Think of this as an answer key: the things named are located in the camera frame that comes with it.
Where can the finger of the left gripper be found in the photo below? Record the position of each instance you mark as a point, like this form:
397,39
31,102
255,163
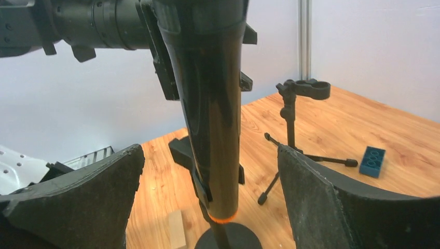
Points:
250,38

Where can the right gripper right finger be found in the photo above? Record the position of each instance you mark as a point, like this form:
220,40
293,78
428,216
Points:
327,209

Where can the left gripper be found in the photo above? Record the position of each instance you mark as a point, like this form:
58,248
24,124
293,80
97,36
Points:
86,26

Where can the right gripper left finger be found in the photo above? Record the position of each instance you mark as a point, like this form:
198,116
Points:
84,208

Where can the black microphone orange end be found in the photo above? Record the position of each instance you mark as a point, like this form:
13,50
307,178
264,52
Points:
204,40

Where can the black round-base mic stand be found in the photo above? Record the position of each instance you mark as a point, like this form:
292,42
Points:
216,175

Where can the blue toy brick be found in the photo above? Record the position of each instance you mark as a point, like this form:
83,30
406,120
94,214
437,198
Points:
371,163

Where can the small wooden block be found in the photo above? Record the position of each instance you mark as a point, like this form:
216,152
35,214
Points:
177,236

